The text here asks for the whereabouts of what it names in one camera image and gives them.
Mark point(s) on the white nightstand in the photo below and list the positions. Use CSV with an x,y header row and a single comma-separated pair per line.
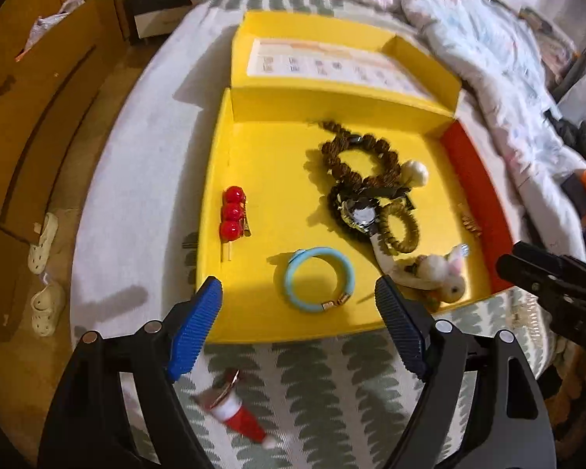
x,y
157,17

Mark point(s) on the wooden wardrobe with drawers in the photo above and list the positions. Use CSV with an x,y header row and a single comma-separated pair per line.
x,y
43,99

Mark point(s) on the white clog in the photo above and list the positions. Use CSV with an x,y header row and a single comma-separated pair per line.
x,y
38,255
46,308

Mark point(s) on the small santa hat clip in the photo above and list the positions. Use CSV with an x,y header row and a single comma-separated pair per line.
x,y
222,402

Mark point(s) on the red ball hair clip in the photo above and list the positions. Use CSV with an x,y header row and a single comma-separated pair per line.
x,y
233,219

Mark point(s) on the white clog lower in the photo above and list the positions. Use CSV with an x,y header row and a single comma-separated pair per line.
x,y
46,308

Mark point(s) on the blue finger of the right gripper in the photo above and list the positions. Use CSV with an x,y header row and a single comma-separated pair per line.
x,y
557,281

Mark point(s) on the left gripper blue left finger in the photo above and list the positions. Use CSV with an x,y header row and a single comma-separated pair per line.
x,y
87,425

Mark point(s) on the yellow cardboard box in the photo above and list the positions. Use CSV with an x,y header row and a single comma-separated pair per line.
x,y
320,106

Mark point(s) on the gold rhinestone brooch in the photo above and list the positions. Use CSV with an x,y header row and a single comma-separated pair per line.
x,y
471,225

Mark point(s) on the light blue floral quilt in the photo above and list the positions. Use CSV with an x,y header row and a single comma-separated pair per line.
x,y
497,55

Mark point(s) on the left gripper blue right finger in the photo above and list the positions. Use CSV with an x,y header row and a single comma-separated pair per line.
x,y
507,426

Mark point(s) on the light blue bangle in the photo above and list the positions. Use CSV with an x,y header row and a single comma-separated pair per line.
x,y
299,258

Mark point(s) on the white plastic bag in drawer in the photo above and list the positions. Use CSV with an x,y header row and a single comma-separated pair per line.
x,y
44,24

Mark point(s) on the white seashell hair clip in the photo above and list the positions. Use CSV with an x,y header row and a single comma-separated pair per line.
x,y
414,174

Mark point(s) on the white clog upper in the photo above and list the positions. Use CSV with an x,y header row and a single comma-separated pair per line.
x,y
38,255

